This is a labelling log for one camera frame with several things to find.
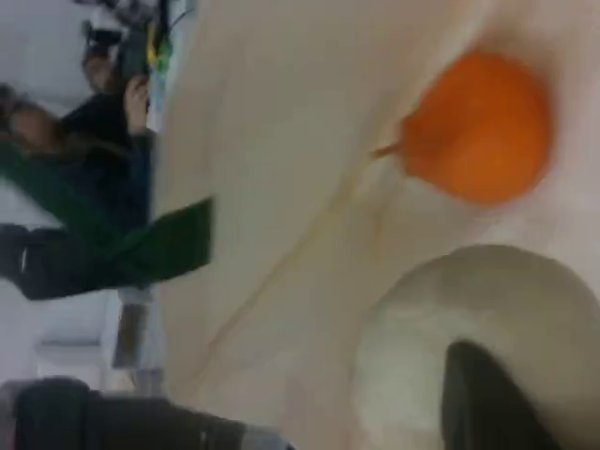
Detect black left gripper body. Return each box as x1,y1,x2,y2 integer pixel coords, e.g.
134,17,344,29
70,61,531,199
0,223,142,301

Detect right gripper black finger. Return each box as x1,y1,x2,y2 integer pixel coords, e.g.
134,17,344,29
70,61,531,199
440,340,563,450

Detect pale yellow potato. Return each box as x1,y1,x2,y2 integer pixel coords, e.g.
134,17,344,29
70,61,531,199
351,243,600,450

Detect cream canvas bag green handles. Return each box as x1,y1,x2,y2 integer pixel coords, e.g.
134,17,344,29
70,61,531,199
0,0,600,450

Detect orange fruit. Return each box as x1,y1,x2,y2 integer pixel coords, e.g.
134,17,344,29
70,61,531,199
400,50,552,207

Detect seated person dark clothes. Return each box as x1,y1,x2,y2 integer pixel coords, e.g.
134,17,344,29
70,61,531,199
0,77,156,226

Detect cluttered desk equipment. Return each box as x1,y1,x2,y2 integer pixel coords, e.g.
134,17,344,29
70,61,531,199
82,0,198,132

